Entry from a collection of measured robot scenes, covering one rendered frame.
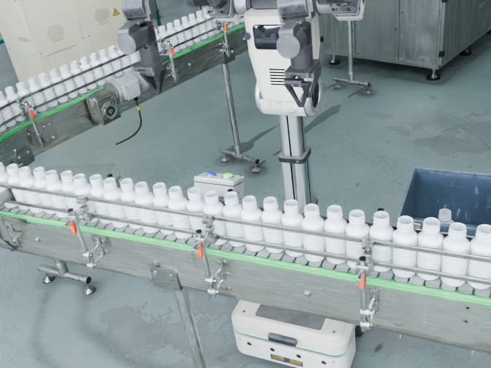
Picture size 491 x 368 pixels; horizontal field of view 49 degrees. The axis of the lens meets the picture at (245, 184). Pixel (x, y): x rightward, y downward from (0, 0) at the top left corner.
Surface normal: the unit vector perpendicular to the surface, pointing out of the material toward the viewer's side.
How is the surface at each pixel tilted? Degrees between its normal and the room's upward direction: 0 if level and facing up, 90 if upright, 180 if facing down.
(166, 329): 0
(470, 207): 90
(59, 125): 90
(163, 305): 0
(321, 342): 31
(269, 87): 90
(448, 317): 90
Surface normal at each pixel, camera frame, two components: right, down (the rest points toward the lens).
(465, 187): -0.40, 0.53
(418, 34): -0.62, 0.48
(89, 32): 0.75, 0.26
